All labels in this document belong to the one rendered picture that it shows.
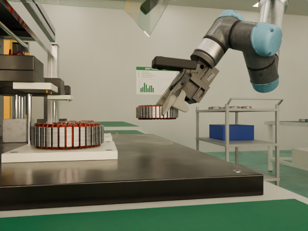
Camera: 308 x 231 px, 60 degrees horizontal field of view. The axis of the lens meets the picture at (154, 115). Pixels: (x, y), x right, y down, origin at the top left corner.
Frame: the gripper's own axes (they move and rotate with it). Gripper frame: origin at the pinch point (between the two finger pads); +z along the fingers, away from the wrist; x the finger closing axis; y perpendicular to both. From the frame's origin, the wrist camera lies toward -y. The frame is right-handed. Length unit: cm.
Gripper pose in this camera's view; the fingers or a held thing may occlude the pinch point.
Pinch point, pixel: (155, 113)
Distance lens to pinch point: 70.4
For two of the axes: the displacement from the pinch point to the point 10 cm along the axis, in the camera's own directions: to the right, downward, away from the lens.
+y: 7.9, 6.0, 1.5
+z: -5.8, 8.0, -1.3
